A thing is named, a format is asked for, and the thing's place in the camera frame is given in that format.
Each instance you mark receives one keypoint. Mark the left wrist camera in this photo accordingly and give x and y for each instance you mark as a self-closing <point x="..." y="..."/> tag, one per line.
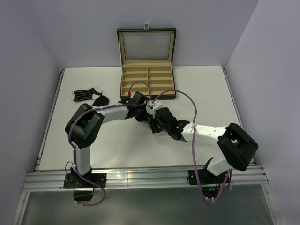
<point x="137" y="99"/>

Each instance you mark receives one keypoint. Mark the black compartment box beige lining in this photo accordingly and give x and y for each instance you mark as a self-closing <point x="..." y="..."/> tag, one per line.
<point x="147" y="62"/>

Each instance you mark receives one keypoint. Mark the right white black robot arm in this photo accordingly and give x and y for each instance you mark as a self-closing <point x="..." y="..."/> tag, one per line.
<point x="237" y="147"/>

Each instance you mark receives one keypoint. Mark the plain black sock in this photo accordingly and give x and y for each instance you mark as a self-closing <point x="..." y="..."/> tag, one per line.
<point x="101" y="101"/>

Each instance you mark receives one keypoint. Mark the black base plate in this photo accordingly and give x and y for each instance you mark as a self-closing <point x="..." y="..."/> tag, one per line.
<point x="205" y="177"/>
<point x="72" y="180"/>

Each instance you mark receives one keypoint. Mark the aluminium rail frame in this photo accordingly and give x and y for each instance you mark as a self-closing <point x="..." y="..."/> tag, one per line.
<point x="126" y="150"/>

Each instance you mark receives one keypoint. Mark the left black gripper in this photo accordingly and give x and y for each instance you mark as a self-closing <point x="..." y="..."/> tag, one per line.
<point x="143" y="118"/>

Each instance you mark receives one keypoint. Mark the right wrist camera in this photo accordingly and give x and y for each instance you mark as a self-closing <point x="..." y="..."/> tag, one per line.
<point x="154" y="106"/>

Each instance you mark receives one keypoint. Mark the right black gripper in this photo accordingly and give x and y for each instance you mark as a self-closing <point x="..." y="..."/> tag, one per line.
<point x="152" y="121"/>

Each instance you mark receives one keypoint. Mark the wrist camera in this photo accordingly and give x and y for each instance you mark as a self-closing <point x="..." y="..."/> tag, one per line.
<point x="137" y="99"/>
<point x="154" y="106"/>

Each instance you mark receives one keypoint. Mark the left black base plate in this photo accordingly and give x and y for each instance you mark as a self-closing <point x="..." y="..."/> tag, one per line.
<point x="72" y="180"/>

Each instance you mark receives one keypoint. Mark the striped sock with white toe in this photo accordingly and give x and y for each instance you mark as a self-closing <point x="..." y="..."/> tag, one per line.
<point x="88" y="94"/>

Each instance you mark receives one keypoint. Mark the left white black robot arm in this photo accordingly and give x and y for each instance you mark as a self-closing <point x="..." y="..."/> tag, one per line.
<point x="84" y="126"/>

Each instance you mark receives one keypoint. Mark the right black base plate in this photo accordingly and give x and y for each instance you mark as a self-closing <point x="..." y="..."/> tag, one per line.
<point x="205" y="177"/>

